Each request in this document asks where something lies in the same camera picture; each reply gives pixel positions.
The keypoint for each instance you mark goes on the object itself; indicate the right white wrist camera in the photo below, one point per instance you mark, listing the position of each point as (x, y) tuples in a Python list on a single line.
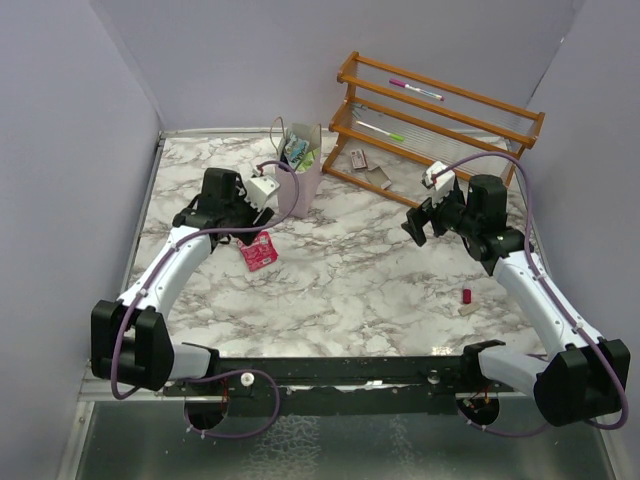
[(440, 180)]

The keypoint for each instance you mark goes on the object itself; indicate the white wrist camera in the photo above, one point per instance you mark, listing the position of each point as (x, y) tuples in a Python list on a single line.
[(260, 188), (440, 180)]

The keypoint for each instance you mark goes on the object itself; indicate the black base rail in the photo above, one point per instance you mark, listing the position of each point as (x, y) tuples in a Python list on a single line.
[(337, 386)]

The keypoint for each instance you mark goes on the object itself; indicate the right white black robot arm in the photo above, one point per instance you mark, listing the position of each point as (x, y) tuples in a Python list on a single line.
[(584, 375)]

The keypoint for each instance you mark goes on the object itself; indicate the wooden shelf rack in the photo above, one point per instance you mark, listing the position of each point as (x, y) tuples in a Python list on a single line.
[(463, 124)]

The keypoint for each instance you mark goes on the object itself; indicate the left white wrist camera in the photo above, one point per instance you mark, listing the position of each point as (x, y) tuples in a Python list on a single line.
[(260, 188)]

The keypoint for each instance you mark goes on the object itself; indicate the small red cylinder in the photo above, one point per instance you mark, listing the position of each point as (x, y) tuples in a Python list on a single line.
[(466, 295)]

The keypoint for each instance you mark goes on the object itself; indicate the grey blue snack packet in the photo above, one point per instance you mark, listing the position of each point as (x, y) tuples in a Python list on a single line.
[(294, 150)]

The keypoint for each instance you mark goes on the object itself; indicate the small beige block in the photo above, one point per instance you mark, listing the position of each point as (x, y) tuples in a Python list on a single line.
[(469, 309)]

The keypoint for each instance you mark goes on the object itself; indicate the aluminium frame rail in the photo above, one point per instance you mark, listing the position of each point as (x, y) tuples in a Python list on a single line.
[(98, 390)]

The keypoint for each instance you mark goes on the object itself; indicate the pink paper bag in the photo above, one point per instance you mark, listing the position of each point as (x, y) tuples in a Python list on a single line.
[(297, 190)]

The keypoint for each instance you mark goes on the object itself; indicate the pink marker pen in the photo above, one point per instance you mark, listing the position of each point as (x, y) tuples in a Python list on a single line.
[(401, 84)]

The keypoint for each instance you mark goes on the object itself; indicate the green snack packet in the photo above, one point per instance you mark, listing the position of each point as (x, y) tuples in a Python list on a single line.
[(308, 160)]

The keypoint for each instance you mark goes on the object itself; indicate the green tipped white pen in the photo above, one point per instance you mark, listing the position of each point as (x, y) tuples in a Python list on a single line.
[(393, 136)]

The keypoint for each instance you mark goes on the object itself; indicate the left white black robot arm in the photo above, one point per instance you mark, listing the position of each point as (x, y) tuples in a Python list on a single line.
[(130, 342)]

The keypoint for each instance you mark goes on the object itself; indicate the pink snack packet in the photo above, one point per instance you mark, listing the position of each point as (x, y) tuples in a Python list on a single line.
[(260, 253)]

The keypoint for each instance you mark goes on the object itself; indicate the small red white box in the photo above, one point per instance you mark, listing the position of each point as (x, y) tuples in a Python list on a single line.
[(358, 160)]

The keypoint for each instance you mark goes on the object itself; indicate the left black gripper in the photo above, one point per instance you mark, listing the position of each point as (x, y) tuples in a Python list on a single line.
[(257, 217)]

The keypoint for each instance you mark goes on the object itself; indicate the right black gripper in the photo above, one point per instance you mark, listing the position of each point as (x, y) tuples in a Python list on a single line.
[(418, 216)]

